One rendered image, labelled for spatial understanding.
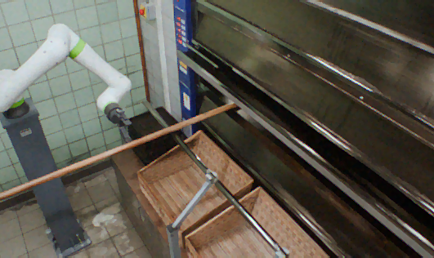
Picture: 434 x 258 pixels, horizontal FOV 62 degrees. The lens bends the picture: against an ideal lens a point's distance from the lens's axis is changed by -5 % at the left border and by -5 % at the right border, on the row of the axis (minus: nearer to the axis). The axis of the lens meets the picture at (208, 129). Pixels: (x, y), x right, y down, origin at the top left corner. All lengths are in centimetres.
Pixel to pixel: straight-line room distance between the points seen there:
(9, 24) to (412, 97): 236
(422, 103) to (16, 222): 299
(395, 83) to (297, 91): 47
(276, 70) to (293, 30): 24
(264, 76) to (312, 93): 28
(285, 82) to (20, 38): 184
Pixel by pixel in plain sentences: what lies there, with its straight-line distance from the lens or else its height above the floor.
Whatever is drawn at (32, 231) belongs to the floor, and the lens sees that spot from 327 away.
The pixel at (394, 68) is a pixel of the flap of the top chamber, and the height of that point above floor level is 181.
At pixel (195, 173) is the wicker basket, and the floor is 59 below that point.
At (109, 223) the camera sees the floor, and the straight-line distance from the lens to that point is 310.
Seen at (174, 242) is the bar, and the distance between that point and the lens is 183.
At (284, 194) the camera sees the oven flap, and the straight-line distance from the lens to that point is 191.
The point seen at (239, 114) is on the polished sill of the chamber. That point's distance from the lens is 201.
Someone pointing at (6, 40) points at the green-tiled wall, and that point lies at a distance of 279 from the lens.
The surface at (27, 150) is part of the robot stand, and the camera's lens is 235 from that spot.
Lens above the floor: 235
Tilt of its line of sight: 38 degrees down
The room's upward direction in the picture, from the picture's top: 2 degrees counter-clockwise
